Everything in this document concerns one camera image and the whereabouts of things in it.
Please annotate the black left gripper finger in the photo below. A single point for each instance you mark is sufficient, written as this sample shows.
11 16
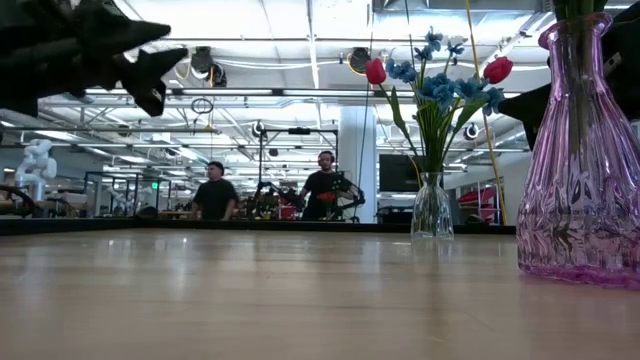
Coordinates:
147 75
120 37

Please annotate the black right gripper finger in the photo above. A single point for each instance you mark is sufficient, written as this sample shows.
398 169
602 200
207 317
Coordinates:
532 110

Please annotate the red tulip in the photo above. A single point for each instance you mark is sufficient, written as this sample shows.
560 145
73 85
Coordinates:
497 70
375 71

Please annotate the bouquet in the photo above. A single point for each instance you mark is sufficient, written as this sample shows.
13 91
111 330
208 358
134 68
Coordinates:
440 90

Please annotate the purple ribbed glass vase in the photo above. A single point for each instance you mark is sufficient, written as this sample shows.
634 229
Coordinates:
580 200

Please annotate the clear ribbed glass vase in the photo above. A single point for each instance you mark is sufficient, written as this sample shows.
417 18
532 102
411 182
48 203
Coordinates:
432 210

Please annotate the long ceiling light bar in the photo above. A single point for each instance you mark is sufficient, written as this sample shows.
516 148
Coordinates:
225 92

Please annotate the black framed workcell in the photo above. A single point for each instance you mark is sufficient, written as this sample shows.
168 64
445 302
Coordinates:
125 173

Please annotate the red rack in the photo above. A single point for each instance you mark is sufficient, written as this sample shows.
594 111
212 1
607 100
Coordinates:
477 197

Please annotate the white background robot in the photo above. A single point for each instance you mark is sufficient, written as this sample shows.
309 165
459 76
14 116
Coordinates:
37 165

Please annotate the small black ceiling reel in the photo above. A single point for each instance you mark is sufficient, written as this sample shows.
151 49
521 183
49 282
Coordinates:
258 129

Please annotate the person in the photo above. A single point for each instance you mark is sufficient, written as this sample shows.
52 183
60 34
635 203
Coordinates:
215 192
322 187

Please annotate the black curved chair part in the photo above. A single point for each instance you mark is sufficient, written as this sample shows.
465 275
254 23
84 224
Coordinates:
22 194

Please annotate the black monitor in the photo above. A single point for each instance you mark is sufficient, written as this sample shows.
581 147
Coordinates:
397 172

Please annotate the white square column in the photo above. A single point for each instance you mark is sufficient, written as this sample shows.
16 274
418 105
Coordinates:
357 130

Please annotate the black metal frame stand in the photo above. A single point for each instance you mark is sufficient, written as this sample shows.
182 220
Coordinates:
300 131

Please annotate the black table edge rail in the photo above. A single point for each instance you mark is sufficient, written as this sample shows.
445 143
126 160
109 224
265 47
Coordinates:
250 226

